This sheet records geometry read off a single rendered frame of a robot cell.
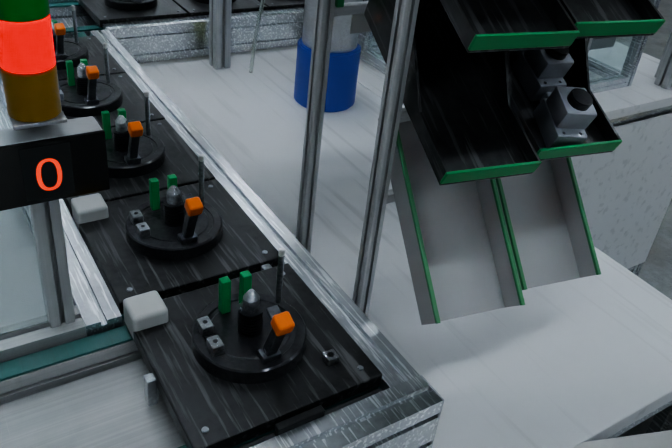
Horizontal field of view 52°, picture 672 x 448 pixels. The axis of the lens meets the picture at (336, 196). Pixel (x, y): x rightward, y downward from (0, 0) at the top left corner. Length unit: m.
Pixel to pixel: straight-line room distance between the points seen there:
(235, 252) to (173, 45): 1.04
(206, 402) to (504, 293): 0.41
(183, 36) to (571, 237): 1.25
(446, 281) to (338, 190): 0.52
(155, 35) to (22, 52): 1.25
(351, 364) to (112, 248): 0.39
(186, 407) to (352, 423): 0.19
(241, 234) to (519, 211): 0.41
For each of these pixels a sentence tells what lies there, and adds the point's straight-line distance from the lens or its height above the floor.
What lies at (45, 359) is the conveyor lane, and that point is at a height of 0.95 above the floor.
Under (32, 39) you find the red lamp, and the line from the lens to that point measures 0.70.
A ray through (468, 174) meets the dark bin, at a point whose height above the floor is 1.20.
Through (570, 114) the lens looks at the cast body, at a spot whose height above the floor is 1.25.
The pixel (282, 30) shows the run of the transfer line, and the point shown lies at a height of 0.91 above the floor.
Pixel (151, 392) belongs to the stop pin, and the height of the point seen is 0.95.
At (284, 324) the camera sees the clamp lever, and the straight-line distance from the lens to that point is 0.76.
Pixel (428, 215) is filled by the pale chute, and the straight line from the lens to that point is 0.93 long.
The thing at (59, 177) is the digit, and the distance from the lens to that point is 0.77.
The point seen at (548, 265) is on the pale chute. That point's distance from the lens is 1.04.
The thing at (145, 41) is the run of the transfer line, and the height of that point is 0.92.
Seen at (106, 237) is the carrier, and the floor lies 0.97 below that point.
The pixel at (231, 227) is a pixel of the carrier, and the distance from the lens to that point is 1.07.
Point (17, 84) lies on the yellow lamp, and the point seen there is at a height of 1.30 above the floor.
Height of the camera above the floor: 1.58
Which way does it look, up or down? 32 degrees down
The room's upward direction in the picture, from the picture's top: 7 degrees clockwise
